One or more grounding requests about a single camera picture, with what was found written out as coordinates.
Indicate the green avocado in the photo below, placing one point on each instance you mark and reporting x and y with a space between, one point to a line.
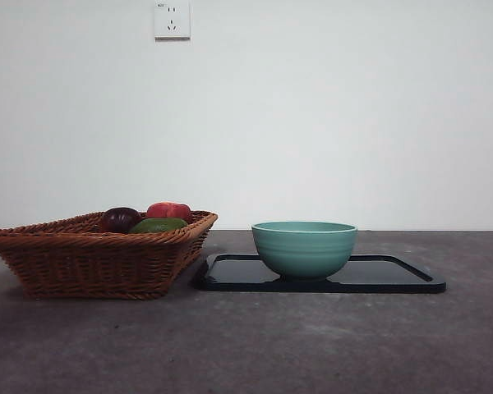
158 226

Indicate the dark red plum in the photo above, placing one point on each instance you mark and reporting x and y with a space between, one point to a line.
119 219

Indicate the white wall socket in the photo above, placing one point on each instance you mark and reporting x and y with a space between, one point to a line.
171 20

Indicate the brown wicker basket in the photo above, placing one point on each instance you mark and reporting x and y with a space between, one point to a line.
98 262

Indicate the black rectangular tray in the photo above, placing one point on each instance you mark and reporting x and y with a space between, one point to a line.
374 275

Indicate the teal ceramic bowl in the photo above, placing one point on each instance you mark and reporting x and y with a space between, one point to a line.
304 254

